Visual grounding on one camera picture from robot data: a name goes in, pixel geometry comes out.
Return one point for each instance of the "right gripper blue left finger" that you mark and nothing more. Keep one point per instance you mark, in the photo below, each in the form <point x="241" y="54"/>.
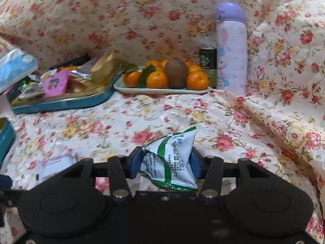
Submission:
<point x="119" y="169"/>

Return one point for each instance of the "white green snack bag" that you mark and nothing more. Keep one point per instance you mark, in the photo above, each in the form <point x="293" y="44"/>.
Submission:
<point x="166" y="161"/>

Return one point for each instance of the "front left mandarin orange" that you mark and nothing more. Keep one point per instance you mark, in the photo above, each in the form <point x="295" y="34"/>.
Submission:
<point x="130" y="79"/>

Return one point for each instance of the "empty blue gold tin tray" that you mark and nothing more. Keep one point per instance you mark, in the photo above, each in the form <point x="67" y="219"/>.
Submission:
<point x="7" y="138"/>

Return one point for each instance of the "front middle mandarin orange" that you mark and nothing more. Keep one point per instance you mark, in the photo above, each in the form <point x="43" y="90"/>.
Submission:
<point x="157" y="80"/>

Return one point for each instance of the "white small snack packet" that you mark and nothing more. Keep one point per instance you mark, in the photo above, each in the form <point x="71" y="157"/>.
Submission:
<point x="49" y="167"/>

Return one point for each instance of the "front right mandarin orange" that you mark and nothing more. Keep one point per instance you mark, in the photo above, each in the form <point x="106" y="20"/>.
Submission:
<point x="197" y="81"/>

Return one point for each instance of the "beige paper snack bag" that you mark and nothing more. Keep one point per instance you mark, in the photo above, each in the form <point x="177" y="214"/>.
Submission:
<point x="104" y="69"/>

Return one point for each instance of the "pink snack packet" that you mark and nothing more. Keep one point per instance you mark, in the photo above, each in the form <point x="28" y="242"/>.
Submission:
<point x="55" y="85"/>

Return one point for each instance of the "blue tissue pack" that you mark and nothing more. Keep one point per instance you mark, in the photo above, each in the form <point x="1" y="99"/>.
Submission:
<point x="16" y="65"/>

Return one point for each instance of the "blue tin tray with snacks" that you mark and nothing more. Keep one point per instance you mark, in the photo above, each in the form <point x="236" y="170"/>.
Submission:
<point x="89" y="96"/>

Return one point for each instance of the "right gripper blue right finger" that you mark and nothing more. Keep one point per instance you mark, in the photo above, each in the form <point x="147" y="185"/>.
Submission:
<point x="211" y="170"/>

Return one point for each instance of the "purple bunny thermos bottle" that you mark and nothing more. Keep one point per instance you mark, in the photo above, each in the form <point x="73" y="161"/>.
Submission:
<point x="232" y="57"/>

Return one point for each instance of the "dark coffee can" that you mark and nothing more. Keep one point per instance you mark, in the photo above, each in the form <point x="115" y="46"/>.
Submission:
<point x="208" y="62"/>

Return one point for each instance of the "mandarin orange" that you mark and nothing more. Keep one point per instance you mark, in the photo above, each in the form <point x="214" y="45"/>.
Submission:
<point x="157" y="80"/>
<point x="197" y="81"/>
<point x="130" y="79"/>

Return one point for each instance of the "brown kiwi fruit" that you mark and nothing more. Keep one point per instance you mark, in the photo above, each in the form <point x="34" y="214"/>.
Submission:
<point x="177" y="72"/>

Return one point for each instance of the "white fruit plate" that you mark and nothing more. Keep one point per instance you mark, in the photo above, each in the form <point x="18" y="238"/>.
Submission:
<point x="120" y="86"/>

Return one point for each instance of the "floral sofa cover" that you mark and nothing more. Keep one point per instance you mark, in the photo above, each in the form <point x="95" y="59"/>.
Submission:
<point x="279" y="123"/>

